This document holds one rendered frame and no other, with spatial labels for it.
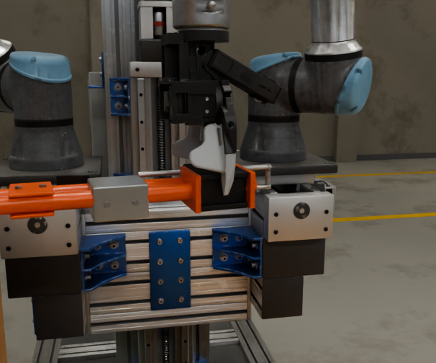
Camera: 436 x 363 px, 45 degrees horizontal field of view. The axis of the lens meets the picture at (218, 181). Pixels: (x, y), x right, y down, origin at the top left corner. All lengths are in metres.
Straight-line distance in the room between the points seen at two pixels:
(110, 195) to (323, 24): 0.60
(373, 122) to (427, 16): 1.61
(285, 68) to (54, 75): 0.47
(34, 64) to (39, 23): 5.82
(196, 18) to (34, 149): 0.53
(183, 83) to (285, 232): 0.48
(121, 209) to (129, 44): 0.67
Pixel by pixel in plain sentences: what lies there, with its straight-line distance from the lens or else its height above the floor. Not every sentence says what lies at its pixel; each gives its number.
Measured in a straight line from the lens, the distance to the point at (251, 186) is 0.70.
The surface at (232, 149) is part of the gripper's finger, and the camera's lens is 0.67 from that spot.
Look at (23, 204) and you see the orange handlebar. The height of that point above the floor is 1.08.
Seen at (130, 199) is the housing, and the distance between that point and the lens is 0.67.
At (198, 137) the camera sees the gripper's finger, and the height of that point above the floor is 1.14.
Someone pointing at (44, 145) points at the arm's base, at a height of 1.09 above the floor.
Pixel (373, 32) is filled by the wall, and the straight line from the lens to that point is 7.72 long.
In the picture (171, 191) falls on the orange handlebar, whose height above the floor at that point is 1.08.
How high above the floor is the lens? 1.23
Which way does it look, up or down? 12 degrees down
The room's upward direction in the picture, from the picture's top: straight up
